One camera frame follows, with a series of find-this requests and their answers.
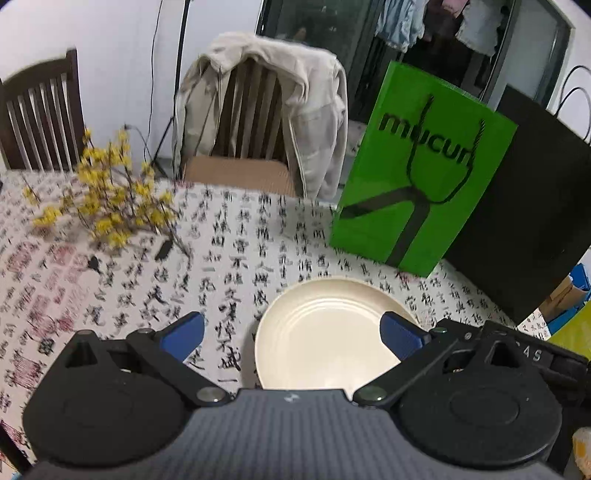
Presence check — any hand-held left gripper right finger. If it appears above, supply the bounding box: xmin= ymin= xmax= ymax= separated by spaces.
xmin=353 ymin=310 xmax=527 ymax=408

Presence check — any cream plate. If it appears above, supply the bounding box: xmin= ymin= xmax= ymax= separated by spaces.
xmin=254 ymin=277 xmax=419 ymax=391

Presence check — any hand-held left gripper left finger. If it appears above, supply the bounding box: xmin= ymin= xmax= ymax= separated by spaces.
xmin=59 ymin=310 xmax=232 ymax=408

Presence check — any pale hanging garment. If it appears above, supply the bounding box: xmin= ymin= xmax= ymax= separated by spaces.
xmin=455 ymin=0 xmax=505 ymax=57

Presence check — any blue plastic crate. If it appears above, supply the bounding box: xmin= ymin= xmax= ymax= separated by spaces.
xmin=568 ymin=263 xmax=591 ymax=303

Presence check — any yellow-green gift bag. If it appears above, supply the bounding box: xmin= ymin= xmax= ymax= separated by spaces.
xmin=547 ymin=300 xmax=591 ymax=361

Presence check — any light blue hanging shirt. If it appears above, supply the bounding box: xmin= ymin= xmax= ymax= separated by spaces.
xmin=374 ymin=0 xmax=426 ymax=51

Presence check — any studio light on stand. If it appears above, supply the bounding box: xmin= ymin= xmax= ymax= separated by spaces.
xmin=151 ymin=0 xmax=194 ymax=180

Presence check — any yellow blossom branch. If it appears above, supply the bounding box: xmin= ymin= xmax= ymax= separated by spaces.
xmin=23 ymin=124 xmax=195 ymax=260

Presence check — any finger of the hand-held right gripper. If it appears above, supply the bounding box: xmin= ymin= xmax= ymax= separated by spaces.
xmin=435 ymin=317 xmax=519 ymax=341

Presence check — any brown slatted wooden chair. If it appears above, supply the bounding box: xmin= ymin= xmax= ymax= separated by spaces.
xmin=182 ymin=58 xmax=301 ymax=198

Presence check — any green paper bag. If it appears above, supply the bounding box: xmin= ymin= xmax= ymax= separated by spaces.
xmin=329 ymin=60 xmax=518 ymax=278

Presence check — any dark sliding glass door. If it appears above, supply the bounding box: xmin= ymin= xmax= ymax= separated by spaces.
xmin=256 ymin=0 xmax=578 ymax=134

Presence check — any dark wooden chair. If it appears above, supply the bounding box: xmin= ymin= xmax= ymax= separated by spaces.
xmin=0 ymin=48 xmax=87 ymax=171

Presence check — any black paper bag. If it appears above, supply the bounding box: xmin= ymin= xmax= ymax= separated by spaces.
xmin=436 ymin=65 xmax=591 ymax=326

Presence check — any beige textured cloth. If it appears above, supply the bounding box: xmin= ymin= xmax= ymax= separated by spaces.
xmin=566 ymin=427 xmax=591 ymax=480

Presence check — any beige jacket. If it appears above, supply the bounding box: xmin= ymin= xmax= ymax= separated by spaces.
xmin=172 ymin=31 xmax=349 ymax=200

